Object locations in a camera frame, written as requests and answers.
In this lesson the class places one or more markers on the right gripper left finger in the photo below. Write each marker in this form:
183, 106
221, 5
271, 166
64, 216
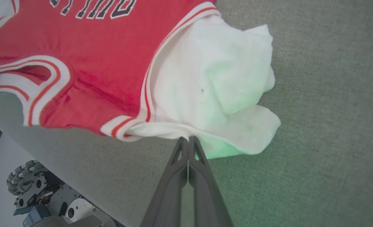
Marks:
169, 195

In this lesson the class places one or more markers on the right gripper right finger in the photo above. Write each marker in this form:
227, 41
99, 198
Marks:
205, 195

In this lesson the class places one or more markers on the grey robot wheeled base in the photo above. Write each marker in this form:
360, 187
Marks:
63, 205

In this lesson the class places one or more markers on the grey mecanum wheel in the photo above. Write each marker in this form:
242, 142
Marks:
24, 176

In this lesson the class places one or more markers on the red and white basketball jersey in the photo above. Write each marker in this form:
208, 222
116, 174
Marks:
110, 63

